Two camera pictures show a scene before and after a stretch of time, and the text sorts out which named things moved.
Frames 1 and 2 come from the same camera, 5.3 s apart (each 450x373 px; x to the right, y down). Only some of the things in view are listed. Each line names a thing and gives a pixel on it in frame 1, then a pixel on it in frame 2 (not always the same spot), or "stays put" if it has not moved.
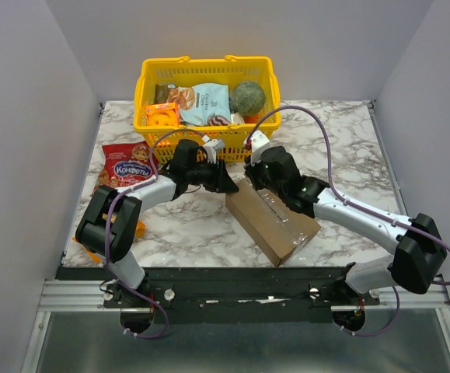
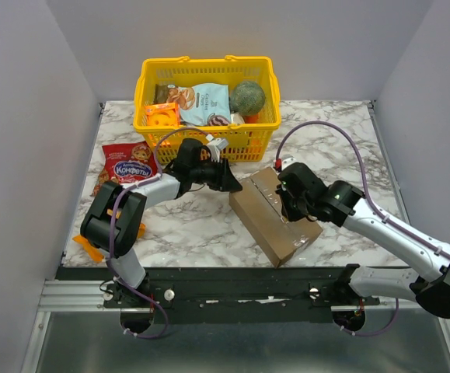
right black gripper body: (254, 176) → (287, 206)
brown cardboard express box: (279, 229) stays put
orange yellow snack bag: (112, 217) stays put
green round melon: (247, 97) stays put
